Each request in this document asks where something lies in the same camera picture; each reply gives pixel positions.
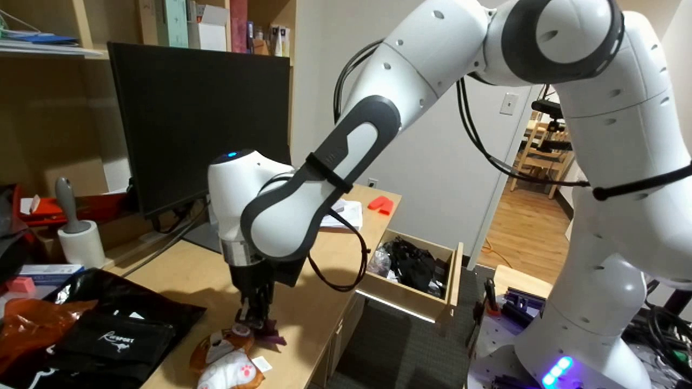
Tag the wooden chair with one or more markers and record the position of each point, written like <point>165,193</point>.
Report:
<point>536,169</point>

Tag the red plastic object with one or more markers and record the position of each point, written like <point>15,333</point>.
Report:
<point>382,205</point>

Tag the white light switch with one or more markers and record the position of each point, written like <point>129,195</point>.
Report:
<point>509,105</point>

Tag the black plastic bag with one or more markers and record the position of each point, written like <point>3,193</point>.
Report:
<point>137,337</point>

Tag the wooden drawer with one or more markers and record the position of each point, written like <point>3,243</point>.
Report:
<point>402,299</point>

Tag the blue white box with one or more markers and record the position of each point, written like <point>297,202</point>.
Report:
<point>50,272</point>

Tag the black camera on stand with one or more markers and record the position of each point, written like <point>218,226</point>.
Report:
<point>553,108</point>

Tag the black clothes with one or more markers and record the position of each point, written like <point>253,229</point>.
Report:
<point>413,262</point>

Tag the black orange tool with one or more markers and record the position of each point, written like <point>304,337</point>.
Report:
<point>491,297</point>

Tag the teal book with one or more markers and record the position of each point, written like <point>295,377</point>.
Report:
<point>174,21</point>

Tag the red flat box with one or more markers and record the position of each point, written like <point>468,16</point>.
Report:
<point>43,211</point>

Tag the black computer monitor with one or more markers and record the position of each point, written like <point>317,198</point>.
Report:
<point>179,114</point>

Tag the brown cardboard box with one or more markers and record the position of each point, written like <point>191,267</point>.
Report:
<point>76,176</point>

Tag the small wooden box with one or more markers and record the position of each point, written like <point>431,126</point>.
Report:
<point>522,276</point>

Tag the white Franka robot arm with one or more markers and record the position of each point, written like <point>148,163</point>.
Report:
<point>612,144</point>

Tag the white lint roller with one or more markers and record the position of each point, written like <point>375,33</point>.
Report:
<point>80,240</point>

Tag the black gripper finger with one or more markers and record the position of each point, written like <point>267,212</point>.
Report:
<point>265,316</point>
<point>247,318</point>

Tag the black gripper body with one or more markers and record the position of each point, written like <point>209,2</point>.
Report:
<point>252,282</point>

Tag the orange fox plush toy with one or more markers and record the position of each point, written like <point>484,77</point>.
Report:
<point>227,367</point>

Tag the orange plastic bag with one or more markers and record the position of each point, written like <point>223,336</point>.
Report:
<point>32,330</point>

